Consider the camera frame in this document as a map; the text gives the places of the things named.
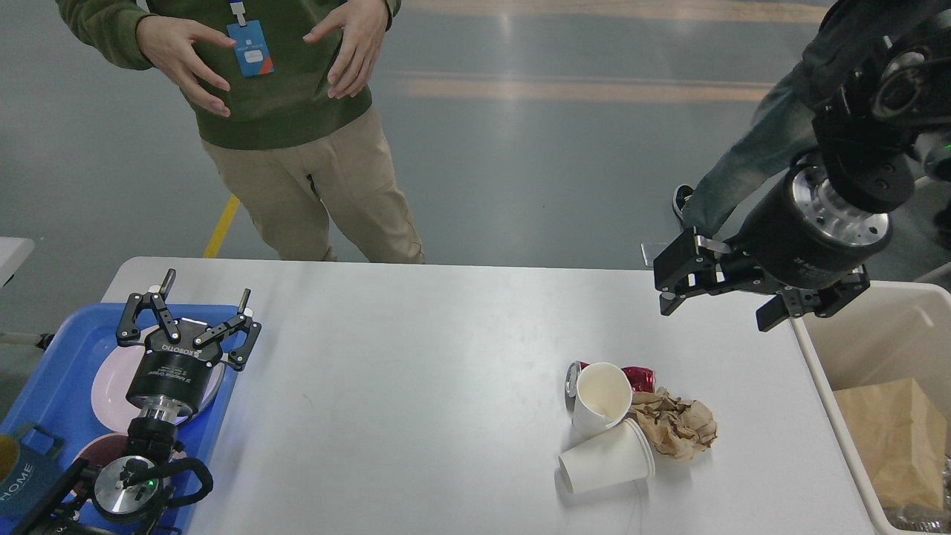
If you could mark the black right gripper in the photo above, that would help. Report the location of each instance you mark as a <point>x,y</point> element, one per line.
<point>802,233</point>

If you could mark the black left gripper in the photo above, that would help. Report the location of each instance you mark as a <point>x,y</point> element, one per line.
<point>174,371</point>

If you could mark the pink plate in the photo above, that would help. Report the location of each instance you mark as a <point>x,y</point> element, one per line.
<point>110,385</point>

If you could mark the brown paper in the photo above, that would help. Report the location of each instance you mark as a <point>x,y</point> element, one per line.
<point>677,428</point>

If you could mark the white paper cup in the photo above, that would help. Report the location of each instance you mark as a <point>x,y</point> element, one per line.
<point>619,455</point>
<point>602,396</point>

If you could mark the brown paper bag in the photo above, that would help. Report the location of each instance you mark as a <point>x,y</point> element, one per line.
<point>900,437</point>

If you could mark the clear plastic bag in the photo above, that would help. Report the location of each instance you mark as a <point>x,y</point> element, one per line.
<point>921,519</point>

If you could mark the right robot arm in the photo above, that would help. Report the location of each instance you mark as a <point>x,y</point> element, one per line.
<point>885,124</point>

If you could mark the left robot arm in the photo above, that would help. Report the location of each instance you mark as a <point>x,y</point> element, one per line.
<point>150,476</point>

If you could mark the clear floor plate left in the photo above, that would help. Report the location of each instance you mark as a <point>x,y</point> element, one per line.
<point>650,251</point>

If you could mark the beige plastic bin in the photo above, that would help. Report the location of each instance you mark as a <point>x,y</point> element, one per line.
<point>891,331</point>

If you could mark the person in blue jeans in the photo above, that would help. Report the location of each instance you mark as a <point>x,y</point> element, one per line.
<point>781,126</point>

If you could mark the teal mug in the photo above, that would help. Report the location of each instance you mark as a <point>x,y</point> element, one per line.
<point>26,474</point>

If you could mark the white side table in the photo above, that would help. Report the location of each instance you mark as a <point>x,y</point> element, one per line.
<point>14,252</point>

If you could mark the person in green sweater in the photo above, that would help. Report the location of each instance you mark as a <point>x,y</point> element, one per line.
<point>301,148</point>

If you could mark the blue id badge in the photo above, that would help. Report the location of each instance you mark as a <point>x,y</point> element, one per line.
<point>252,54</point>

